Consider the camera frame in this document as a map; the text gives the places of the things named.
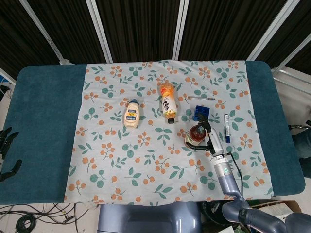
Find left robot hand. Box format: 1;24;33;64
0;126;23;182

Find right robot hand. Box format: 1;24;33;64
186;118;225;156

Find amber liquid bottle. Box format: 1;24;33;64
184;125;207;148

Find orange drink bottle black cap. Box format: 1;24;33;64
159;82;177;124

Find cream mayonnaise squeeze bottle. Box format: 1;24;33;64
123;99;139;129

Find white marker blue cap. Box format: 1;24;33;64
223;114;231;143

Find blue plastic block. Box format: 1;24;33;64
193;104;210;121

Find teal table cover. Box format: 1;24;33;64
0;60;306;199

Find floral orange green tablecloth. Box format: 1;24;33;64
63;59;275;204

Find black screen panel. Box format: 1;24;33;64
31;0;109;65
0;0;61;73
94;0;183;63
177;0;286;61
256;0;311;71

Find grey-blue robot torso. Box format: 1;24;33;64
97;200;203;233

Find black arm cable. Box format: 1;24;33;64
225;151;244;198

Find green coiled cable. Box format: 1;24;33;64
16;213;38;233

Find black floor cables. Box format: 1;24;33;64
0;203;98;233

